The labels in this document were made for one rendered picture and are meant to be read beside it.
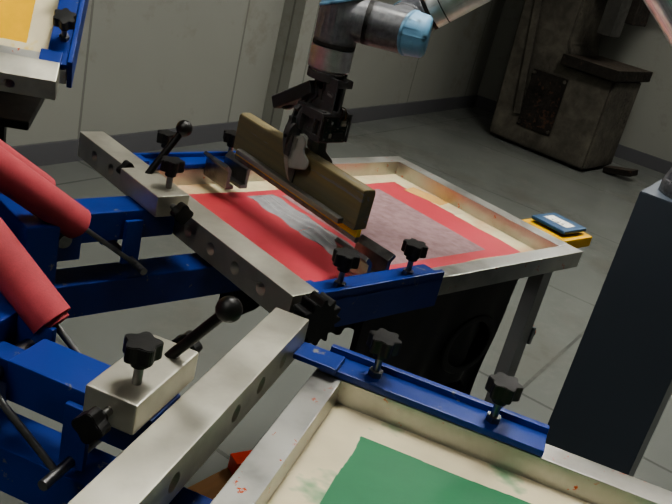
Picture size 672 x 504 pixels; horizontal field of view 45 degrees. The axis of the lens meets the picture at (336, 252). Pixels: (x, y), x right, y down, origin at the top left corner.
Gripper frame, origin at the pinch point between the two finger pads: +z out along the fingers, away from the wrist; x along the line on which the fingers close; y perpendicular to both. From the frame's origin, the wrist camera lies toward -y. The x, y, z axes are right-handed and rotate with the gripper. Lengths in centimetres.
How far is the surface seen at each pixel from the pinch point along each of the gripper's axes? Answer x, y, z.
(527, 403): 158, -19, 108
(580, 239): 78, 18, 13
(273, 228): -0.8, -2.6, 12.4
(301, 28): 252, -305, 29
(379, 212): 30.7, -5.0, 12.4
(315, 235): 5.4, 2.8, 12.0
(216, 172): -2.8, -21.1, 7.9
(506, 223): 56, 11, 10
